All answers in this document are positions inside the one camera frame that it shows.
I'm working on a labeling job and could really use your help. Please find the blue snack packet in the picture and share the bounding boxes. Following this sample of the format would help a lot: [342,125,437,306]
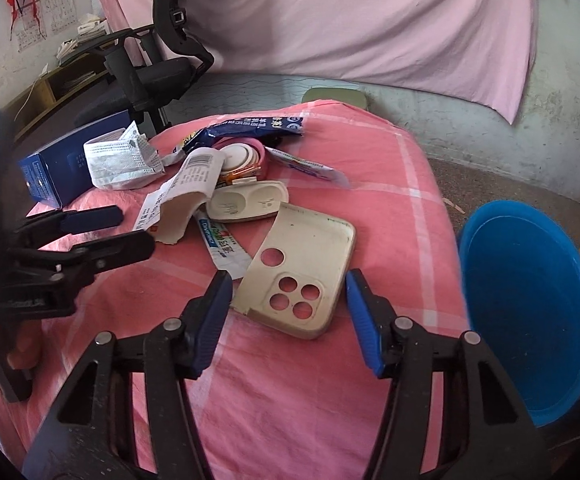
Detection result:
[172,114,305,156]

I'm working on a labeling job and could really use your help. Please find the blue plastic bucket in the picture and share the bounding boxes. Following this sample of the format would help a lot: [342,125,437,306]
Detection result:
[457,200,580,428]

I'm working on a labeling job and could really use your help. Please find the small orange packet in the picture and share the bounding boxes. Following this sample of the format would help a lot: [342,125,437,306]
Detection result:
[218,170,261,190]

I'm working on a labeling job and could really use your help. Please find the beige phone case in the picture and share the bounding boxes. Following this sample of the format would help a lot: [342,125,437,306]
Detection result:
[230,201,358,340]

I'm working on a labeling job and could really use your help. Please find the blue cardboard box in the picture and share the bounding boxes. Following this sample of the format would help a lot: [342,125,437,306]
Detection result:
[18,112,133,209]

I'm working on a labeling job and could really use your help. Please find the white paper receipt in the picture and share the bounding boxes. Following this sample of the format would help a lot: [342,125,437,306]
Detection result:
[132,182,171,233]

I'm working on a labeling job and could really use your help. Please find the person's left hand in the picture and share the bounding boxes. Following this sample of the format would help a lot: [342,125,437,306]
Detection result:
[0,322,41,403]

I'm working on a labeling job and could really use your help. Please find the white double-lid lens case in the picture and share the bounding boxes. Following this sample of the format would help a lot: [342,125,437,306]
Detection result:
[205,180,291,224]

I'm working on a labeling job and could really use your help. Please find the low wooden shelf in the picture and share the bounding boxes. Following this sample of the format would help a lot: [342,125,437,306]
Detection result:
[2,52,111,143]

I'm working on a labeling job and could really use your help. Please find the black office chair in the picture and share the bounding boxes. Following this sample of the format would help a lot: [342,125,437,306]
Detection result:
[72,0,216,133]

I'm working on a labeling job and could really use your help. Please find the pile of papers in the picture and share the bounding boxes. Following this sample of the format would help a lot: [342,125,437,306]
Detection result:
[56,14,108,63]

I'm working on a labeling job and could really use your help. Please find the crushed white paper cup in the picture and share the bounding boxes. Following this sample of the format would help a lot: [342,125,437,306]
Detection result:
[156,147,226,246]

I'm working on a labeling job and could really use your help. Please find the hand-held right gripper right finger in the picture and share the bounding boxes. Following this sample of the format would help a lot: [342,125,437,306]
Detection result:
[345,268,553,480]

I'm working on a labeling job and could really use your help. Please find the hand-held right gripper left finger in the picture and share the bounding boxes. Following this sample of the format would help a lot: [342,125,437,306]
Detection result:
[22,270,234,480]

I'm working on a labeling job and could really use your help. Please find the pink hanging sheet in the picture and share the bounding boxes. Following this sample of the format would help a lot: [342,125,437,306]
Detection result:
[87,0,541,126]

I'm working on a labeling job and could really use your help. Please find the green plastic stool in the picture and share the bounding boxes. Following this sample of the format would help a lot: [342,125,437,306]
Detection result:
[301,87,369,111]

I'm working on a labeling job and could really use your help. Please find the pink checked tablecloth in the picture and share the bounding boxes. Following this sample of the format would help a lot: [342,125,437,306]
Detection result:
[0,101,471,480]

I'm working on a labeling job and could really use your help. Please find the wall calendar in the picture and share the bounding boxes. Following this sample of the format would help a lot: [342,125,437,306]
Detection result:
[15,0,76,53]

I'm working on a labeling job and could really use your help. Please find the white face mask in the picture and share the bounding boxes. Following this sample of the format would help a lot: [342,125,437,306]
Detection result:
[84,121,166,191]

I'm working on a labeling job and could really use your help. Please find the white toothpaste tube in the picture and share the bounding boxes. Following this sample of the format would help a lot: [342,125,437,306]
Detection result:
[193,210,253,281]

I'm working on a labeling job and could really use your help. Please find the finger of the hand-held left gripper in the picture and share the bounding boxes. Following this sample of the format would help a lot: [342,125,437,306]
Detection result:
[12,205,123,242]
[9,231,157,311]

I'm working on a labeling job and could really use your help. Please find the white and blue sachet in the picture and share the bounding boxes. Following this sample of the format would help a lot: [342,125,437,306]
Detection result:
[265,146,351,190]

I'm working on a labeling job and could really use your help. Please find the pink round container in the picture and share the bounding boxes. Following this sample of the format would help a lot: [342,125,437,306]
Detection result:
[212,137,269,178]

